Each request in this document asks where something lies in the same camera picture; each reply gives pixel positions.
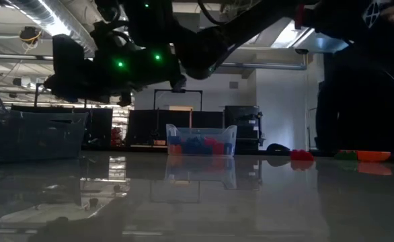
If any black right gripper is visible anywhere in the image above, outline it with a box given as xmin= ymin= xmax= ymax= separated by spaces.
xmin=44 ymin=19 xmax=188 ymax=108

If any grey translucent bin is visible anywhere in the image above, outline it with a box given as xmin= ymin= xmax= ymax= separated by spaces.
xmin=0 ymin=87 xmax=89 ymax=164

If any small red block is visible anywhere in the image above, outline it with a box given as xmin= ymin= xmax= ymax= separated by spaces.
xmin=203 ymin=137 xmax=220 ymax=149

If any black partition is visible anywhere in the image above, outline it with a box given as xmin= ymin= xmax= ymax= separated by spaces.
xmin=125 ymin=109 xmax=225 ymax=145
xmin=10 ymin=105 xmax=114 ymax=151

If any red background object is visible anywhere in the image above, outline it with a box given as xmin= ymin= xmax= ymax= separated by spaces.
xmin=110 ymin=126 xmax=123 ymax=146

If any clear plastic bin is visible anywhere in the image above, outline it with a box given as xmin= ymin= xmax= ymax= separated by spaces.
xmin=165 ymin=123 xmax=239 ymax=157

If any black cabinet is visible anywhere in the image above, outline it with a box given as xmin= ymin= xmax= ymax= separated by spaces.
xmin=223 ymin=105 xmax=264 ymax=155

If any horizontal ceiling pipe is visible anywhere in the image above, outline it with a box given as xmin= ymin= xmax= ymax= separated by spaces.
xmin=0 ymin=52 xmax=308 ymax=71

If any red rectangular block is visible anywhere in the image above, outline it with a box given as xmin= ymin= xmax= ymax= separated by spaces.
xmin=290 ymin=149 xmax=315 ymax=162

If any person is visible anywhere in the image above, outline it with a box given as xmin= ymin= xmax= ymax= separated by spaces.
xmin=316 ymin=0 xmax=394 ymax=154

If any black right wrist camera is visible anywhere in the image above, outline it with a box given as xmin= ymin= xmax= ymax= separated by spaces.
xmin=51 ymin=33 xmax=85 ymax=80

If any long silver ceiling duct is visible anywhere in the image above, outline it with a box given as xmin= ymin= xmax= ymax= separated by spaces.
xmin=7 ymin=0 xmax=99 ymax=54

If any hanging cable reel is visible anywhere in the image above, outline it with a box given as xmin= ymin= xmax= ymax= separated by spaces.
xmin=19 ymin=26 xmax=44 ymax=46

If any black station frame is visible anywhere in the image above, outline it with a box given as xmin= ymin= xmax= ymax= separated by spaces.
xmin=153 ymin=88 xmax=204 ymax=112

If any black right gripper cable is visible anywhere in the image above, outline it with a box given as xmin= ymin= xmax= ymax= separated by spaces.
xmin=196 ymin=0 xmax=227 ymax=27

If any silver angled ceiling duct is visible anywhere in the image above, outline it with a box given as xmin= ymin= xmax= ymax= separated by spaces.
xmin=243 ymin=16 xmax=315 ymax=50

